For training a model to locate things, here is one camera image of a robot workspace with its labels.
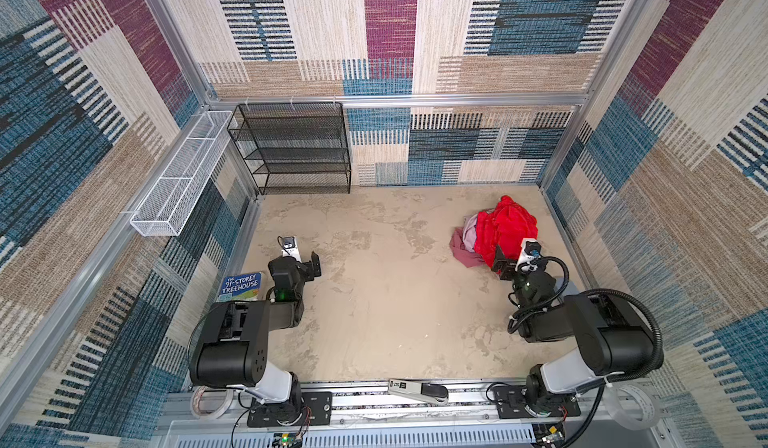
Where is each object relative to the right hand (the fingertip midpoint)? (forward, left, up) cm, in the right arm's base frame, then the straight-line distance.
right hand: (513, 249), depth 90 cm
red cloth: (+9, 0, -1) cm, 9 cm away
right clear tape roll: (-39, -22, -7) cm, 46 cm away
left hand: (+3, +65, -1) cm, 65 cm away
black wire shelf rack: (+40, +69, +9) cm, 81 cm away
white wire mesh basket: (+8, +89, +24) cm, 92 cm away
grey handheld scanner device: (-35, +31, -6) cm, 47 cm away
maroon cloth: (+5, +14, -8) cm, 17 cm away
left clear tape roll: (-38, +82, -9) cm, 91 cm away
